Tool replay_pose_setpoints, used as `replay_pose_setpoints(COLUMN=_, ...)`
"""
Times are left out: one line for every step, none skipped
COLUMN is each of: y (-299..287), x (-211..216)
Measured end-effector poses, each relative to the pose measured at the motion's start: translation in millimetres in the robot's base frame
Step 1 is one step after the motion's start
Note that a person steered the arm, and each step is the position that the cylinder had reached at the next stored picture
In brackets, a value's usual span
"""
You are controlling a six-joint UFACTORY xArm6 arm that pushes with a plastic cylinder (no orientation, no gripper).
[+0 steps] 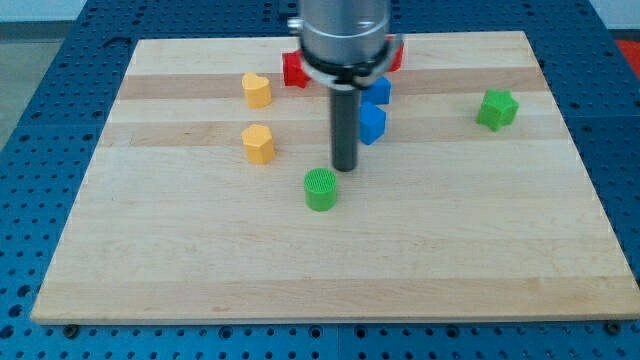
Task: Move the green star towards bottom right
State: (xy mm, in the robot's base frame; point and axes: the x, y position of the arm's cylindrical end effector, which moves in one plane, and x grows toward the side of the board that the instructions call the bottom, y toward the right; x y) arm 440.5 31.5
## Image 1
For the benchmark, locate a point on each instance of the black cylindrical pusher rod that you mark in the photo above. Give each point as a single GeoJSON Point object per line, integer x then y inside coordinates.
{"type": "Point", "coordinates": [344, 129]}

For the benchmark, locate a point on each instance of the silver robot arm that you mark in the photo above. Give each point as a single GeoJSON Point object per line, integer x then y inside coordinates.
{"type": "Point", "coordinates": [345, 46]}

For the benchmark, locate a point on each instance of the red block behind arm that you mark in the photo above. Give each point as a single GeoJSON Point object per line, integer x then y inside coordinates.
{"type": "Point", "coordinates": [396, 57]}

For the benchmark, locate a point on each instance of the red star block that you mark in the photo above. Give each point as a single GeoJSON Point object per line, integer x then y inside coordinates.
{"type": "Point", "coordinates": [293, 72]}

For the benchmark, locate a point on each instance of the green star block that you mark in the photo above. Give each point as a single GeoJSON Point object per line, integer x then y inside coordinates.
{"type": "Point", "coordinates": [498, 109]}

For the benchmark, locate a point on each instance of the blue pentagon block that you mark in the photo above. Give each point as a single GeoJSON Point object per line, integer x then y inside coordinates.
{"type": "Point", "coordinates": [372, 123]}

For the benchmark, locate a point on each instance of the blue cube block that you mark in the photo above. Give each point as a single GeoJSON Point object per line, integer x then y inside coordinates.
{"type": "Point", "coordinates": [379, 93]}

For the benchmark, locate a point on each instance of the green cylinder block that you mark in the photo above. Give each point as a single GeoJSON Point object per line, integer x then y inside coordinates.
{"type": "Point", "coordinates": [320, 186]}

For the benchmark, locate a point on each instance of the yellow heart block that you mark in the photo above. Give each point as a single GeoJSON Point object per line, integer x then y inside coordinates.
{"type": "Point", "coordinates": [257, 90]}

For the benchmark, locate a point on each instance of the yellow hexagon block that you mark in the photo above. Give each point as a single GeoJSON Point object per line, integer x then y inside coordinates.
{"type": "Point", "coordinates": [258, 143]}

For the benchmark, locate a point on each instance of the wooden board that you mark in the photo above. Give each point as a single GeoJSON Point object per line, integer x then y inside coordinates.
{"type": "Point", "coordinates": [443, 220]}

